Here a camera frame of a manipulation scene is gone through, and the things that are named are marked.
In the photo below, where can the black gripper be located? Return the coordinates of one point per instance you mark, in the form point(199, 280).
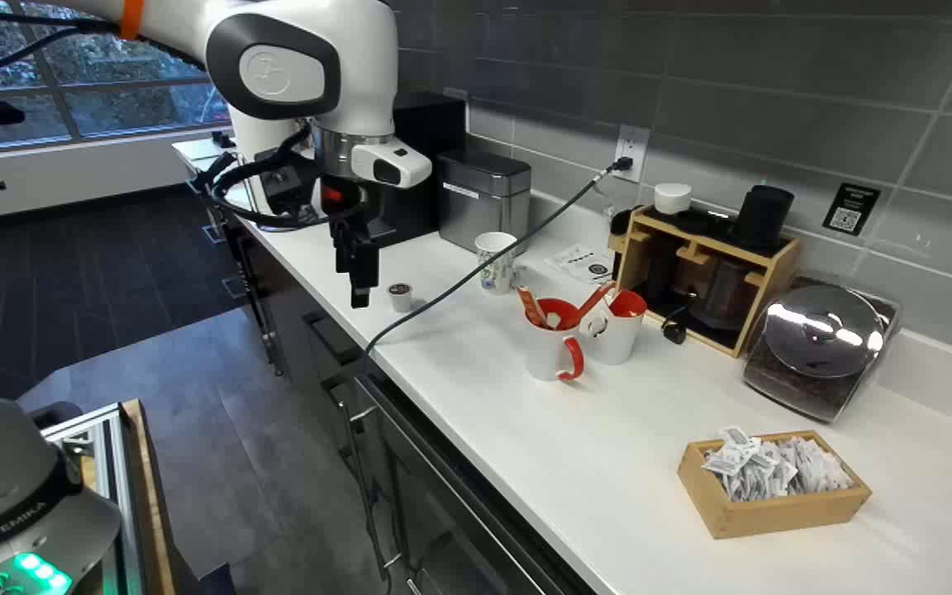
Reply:
point(356, 229)

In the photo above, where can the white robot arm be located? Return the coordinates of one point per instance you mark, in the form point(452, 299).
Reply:
point(279, 65)

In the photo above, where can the small coffee pod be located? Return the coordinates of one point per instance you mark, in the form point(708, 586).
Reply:
point(401, 294)

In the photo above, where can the white paper cup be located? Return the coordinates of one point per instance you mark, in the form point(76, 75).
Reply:
point(495, 258)

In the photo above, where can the silver metal box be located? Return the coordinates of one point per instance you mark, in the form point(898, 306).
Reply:
point(482, 194)

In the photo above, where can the rear white red mug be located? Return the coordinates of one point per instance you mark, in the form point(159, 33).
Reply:
point(611, 327)

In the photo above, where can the wooden pod organizer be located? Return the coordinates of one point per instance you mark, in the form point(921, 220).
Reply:
point(701, 272)

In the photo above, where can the wooden box of packets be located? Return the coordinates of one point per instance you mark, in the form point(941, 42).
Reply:
point(752, 483)

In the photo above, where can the QR code sign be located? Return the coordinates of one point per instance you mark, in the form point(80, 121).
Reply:
point(851, 206)

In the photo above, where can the white wall outlet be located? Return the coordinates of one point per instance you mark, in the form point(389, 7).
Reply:
point(628, 153)

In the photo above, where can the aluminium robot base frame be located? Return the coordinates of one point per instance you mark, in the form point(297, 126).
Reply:
point(116, 462)

